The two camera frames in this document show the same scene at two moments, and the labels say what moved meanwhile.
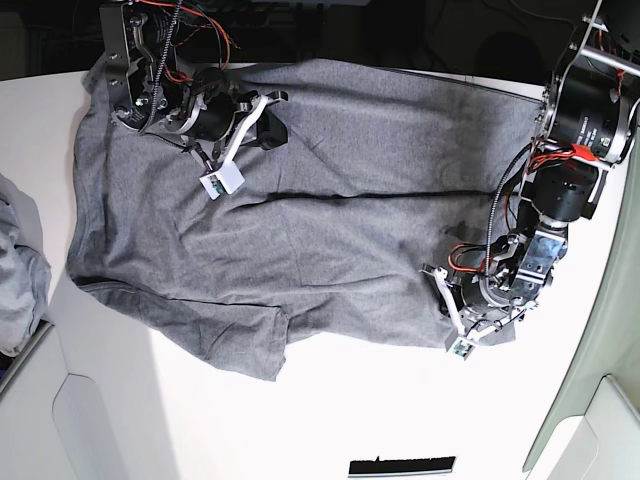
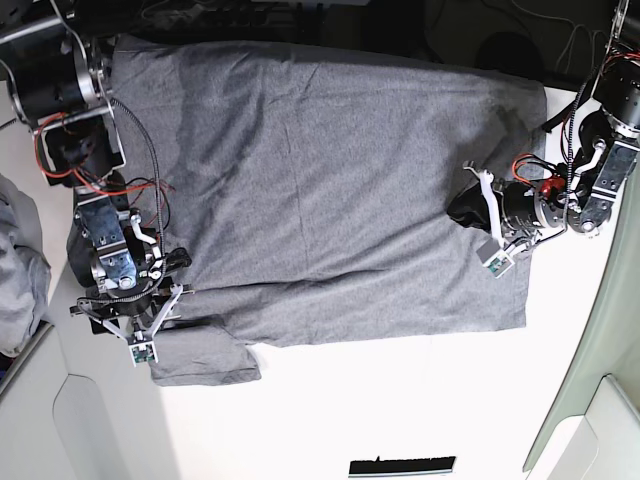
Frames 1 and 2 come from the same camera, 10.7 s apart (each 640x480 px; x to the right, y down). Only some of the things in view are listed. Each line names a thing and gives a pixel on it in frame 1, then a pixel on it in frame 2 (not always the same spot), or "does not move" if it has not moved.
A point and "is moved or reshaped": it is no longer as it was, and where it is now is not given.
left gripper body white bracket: [256, 105] to [176, 289]
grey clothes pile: [25, 267] does not move
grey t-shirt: [336, 235] is moved or reshaped
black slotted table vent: [409, 466] does not move
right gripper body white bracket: [475, 334] to [471, 210]
